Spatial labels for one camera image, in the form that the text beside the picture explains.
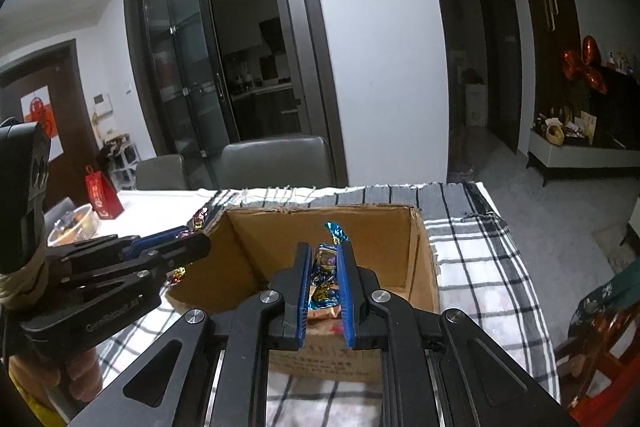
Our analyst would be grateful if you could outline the blue candy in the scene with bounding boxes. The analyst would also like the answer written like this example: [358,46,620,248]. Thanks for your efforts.
[308,221,350,324]

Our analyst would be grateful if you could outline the red foil balloons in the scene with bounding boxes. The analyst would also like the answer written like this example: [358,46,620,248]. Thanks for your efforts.
[559,35,609,96]

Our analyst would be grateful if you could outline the beige snack packet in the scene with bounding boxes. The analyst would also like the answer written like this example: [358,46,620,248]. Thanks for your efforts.
[306,307,346,334]

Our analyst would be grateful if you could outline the narrow grey dining chair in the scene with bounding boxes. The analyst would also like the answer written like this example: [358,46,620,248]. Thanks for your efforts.
[134,154,189,192]

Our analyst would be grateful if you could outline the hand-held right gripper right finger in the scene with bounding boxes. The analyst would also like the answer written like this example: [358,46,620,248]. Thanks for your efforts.
[336,241,576,427]

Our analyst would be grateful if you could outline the person's left hand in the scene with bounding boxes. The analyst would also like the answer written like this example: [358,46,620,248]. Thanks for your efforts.
[7,348,104,409]

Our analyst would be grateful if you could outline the black white plaid tablecloth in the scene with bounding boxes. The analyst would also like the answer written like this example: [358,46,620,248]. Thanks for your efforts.
[94,180,562,427]

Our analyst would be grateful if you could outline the red candy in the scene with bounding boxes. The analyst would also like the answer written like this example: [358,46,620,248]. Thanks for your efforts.
[169,206,212,287]

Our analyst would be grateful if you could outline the dark sliding glass door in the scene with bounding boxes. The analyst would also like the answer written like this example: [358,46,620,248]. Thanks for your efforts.
[123,0,349,188]

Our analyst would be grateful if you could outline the white low sideboard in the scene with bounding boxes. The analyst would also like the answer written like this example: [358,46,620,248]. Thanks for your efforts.
[524,126,640,188]

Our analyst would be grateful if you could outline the red white wall poster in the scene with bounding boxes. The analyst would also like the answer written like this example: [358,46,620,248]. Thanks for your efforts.
[20,84,65,158]

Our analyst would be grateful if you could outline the dark hallway door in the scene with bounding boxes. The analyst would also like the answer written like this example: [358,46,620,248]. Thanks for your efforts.
[474,0,524,156]

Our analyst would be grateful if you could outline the green floral cloth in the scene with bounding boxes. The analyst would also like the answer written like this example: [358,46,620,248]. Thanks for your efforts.
[572,264,640,344]

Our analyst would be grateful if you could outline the red wooden chair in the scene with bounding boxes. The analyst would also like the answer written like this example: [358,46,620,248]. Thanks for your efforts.
[554,302,640,427]

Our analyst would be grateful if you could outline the dark wooden door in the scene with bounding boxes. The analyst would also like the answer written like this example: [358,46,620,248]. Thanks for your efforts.
[0,39,102,219]

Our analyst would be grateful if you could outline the red gift bag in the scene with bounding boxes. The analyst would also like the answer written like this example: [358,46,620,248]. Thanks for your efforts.
[84,166,125,221]

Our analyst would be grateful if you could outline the brown cardboard box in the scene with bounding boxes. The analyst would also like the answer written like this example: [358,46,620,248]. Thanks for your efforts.
[164,204,441,384]

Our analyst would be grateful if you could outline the white woven basket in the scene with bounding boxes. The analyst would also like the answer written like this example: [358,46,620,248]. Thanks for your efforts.
[47,203,101,249]

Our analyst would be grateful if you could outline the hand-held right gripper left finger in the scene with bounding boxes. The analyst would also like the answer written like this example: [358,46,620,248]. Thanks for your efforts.
[65,242,312,427]

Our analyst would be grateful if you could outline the white printed tablecloth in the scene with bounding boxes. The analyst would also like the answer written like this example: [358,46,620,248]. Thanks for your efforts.
[42,189,222,230]

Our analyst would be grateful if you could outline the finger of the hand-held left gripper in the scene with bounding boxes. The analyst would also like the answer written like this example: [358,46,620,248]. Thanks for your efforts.
[61,232,212,299]
[46,226,202,261]

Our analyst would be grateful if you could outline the tall dark cabinet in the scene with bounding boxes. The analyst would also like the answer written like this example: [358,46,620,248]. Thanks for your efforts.
[509,0,587,134]

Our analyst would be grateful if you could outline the wide grey dining chair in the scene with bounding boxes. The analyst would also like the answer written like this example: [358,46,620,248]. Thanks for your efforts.
[219,135,335,190]

